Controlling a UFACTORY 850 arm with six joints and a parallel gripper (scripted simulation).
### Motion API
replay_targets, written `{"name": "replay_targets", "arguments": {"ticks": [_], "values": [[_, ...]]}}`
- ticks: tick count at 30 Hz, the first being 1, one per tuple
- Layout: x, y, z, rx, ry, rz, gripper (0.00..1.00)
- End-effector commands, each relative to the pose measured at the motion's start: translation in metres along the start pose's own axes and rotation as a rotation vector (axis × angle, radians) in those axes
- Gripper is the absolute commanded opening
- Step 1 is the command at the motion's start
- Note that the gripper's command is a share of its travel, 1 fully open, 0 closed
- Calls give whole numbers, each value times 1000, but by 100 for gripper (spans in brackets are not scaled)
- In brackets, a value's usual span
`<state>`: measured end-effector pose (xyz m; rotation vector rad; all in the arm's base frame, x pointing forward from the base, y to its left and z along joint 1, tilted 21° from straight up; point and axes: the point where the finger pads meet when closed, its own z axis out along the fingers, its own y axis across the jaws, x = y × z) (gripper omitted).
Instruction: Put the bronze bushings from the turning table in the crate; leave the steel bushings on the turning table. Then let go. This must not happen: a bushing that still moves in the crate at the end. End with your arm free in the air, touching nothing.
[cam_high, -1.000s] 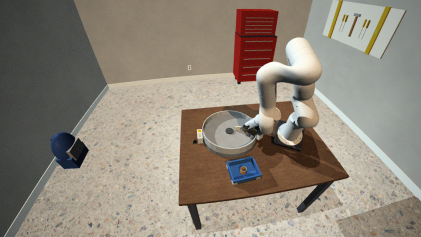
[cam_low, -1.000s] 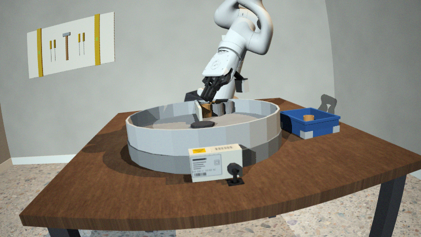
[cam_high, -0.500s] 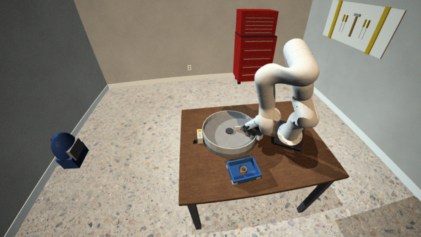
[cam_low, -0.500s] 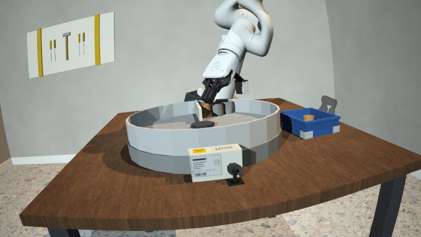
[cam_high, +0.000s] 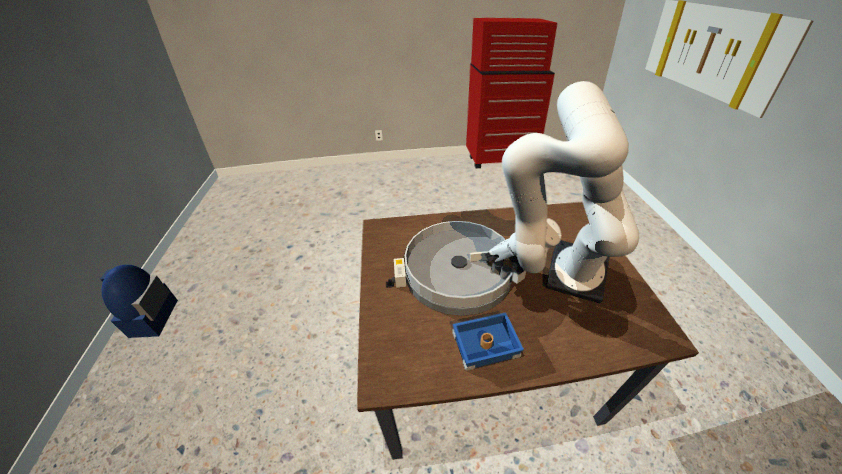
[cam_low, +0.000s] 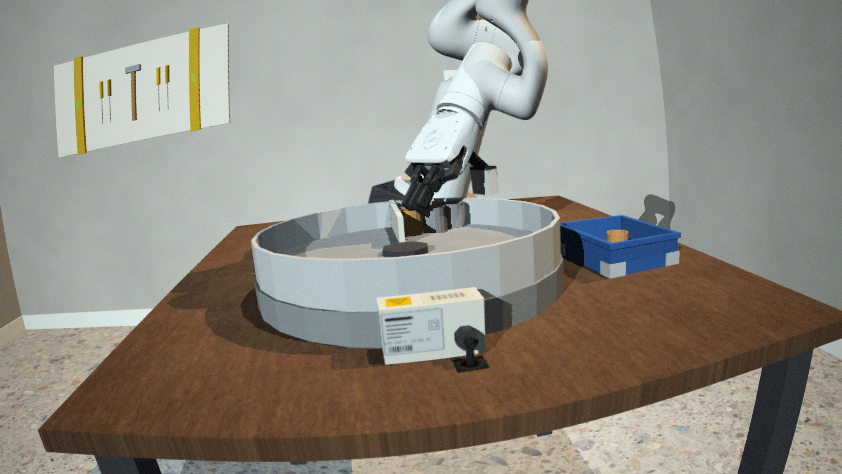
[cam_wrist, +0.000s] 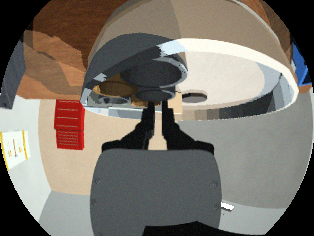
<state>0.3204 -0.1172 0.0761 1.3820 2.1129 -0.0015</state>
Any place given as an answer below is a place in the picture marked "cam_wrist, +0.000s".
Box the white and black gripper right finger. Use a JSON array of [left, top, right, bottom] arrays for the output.
[[162, 100, 214, 155]]

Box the bronze cylinder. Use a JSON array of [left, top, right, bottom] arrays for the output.
[[93, 73, 138, 97], [131, 94, 161, 107]]

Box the blue plastic crate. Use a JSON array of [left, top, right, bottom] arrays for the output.
[[291, 37, 312, 86]]

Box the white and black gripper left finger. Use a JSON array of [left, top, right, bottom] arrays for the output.
[[101, 102, 155, 153]]

